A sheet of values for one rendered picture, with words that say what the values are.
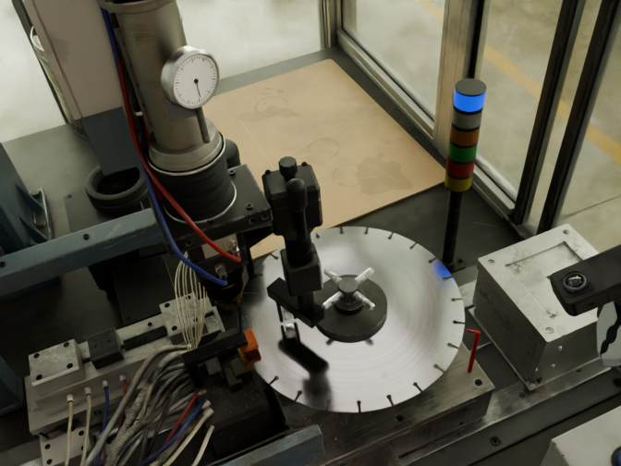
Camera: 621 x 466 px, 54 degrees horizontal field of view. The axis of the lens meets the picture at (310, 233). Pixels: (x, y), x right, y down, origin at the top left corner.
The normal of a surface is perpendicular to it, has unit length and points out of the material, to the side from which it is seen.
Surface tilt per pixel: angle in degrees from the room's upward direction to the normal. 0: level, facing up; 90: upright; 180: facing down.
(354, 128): 0
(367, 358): 0
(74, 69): 90
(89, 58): 90
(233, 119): 0
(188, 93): 90
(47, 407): 90
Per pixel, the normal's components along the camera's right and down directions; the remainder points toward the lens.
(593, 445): -0.07, -0.69
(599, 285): -0.43, -0.62
